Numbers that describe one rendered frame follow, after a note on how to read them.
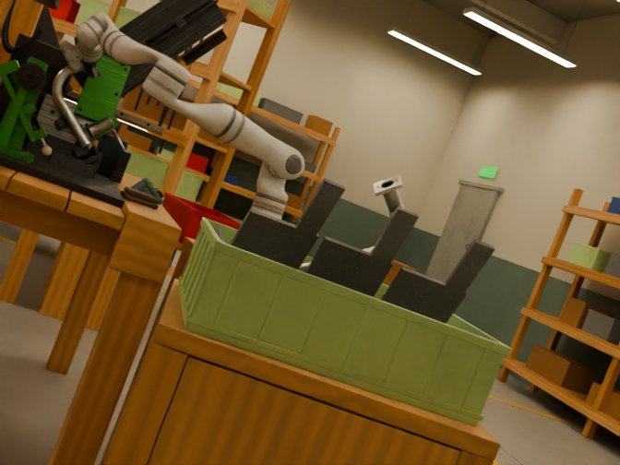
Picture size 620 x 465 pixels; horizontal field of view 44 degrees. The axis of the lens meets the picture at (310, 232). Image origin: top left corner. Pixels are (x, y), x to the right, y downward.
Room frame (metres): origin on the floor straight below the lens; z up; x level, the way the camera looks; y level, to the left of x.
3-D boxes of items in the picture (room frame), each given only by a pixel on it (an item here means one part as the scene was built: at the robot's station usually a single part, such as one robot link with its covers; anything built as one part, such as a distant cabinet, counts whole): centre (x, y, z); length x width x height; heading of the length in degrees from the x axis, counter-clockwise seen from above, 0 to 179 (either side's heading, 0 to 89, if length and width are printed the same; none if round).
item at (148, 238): (2.61, 0.60, 0.82); 1.50 x 0.14 x 0.15; 18
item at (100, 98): (2.47, 0.79, 1.17); 0.13 x 0.12 x 0.20; 18
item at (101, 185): (2.52, 0.87, 0.89); 1.10 x 0.42 x 0.02; 18
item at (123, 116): (2.63, 0.80, 1.11); 0.39 x 0.16 x 0.03; 108
